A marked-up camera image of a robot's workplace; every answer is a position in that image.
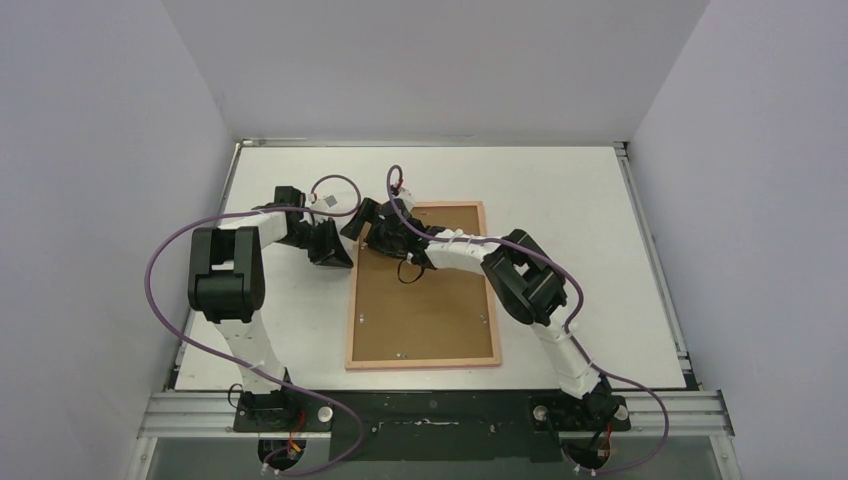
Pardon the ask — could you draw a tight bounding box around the aluminium rail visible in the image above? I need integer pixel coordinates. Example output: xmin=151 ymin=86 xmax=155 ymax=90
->
xmin=138 ymin=391 xmax=733 ymax=439

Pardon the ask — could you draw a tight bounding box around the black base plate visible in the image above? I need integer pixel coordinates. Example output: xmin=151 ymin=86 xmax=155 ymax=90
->
xmin=232 ymin=390 xmax=631 ymax=469

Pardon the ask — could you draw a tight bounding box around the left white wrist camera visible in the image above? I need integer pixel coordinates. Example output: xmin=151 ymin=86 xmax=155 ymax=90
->
xmin=310 ymin=194 xmax=338 ymax=216

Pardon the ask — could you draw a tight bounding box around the pink picture frame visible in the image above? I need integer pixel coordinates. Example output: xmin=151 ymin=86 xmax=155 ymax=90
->
xmin=344 ymin=201 xmax=503 ymax=372

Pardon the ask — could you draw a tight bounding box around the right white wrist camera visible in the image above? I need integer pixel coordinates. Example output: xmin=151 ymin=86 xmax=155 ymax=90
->
xmin=390 ymin=187 xmax=416 ymax=211

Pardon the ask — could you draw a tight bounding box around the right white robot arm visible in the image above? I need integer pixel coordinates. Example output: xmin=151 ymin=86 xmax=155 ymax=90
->
xmin=340 ymin=198 xmax=629 ymax=430

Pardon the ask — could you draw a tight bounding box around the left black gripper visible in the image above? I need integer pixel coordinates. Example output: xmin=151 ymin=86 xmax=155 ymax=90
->
xmin=279 ymin=217 xmax=354 ymax=269

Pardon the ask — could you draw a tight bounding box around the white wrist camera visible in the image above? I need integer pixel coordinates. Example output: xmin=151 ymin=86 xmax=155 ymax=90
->
xmin=310 ymin=194 xmax=338 ymax=216
xmin=390 ymin=187 xmax=416 ymax=211

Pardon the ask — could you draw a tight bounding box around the brown cardboard backing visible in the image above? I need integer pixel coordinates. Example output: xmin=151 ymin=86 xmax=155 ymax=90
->
xmin=351 ymin=205 xmax=496 ymax=363

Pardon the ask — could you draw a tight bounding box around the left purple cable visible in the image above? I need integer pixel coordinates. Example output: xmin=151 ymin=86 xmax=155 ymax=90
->
xmin=144 ymin=174 xmax=366 ymax=478

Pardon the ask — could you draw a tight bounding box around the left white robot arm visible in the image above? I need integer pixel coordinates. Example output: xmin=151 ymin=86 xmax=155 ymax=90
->
xmin=187 ymin=186 xmax=353 ymax=431

